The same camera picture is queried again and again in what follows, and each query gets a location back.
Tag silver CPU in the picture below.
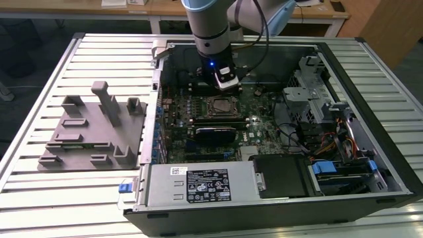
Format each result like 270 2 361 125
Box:
212 100 232 114

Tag CPU socket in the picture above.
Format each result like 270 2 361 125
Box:
205 96 241 119

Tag black RAM slot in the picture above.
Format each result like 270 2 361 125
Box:
192 123 248 127
188 92 244 97
188 82 244 87
188 89 244 93
192 120 248 124
188 85 244 90
192 125 248 129
192 118 248 122

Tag green motherboard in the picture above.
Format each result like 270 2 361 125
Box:
157 83 309 165

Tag metal drive cage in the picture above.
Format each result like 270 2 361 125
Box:
281 56 337 124

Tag white paper box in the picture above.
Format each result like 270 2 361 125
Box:
100 0 128 9

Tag silver chipset heat sink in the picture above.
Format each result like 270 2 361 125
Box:
240 146 261 157

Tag black expansion slot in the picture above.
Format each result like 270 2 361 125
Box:
182 153 224 161

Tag wooden desk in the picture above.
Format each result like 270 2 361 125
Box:
0 0 352 38

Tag flat black device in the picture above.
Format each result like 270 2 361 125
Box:
329 0 346 12

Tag grey parts rack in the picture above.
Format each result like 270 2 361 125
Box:
37 80 148 172

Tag green RAM stick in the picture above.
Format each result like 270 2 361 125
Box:
59 143 110 151

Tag black plastic shroud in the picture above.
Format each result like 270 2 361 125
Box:
246 153 314 199

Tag silver power supply unit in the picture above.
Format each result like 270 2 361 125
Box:
141 162 266 208

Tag hard disk in blue carrier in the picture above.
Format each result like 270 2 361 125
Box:
308 160 370 196

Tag wooden cabinet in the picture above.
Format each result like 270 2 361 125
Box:
336 0 423 69

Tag grey chair foot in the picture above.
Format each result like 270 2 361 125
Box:
0 81 15 101

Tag black PC case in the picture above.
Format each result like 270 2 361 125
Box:
117 39 423 238

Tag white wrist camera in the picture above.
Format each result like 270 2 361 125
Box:
213 65 238 90

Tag black cable copper plug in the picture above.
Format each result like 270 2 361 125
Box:
230 42 257 53

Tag black camera cable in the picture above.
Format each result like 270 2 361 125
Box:
236 0 270 77

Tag coloured power wires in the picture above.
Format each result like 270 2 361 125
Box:
309 118 358 161

